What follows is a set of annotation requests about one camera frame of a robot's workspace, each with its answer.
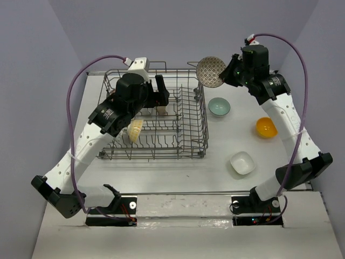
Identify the white round bowl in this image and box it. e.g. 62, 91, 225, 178
156, 106, 168, 115

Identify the dark geometric patterned bowl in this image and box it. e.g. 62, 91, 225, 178
196, 56, 226, 88

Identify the light teal bowl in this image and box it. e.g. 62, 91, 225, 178
208, 97, 231, 117

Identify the yellow sun patterned bowl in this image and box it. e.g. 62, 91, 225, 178
126, 119, 144, 143

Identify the orange yellow bowl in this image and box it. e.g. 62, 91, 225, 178
256, 117, 278, 139

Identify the white square bowl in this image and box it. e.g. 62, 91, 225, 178
230, 151, 256, 175

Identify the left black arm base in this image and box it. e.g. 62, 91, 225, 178
85, 184, 137, 227

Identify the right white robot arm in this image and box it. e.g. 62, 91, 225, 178
219, 45, 333, 212

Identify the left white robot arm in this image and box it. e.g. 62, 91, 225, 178
31, 73, 170, 219

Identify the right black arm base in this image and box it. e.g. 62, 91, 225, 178
229, 187, 286, 226

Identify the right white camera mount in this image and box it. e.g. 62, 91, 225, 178
244, 34, 260, 46

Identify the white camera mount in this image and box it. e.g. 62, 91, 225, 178
244, 34, 260, 46
127, 57, 150, 82

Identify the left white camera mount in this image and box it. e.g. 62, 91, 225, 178
127, 57, 150, 82

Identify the grey wire dish rack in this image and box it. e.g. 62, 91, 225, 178
97, 65, 209, 160

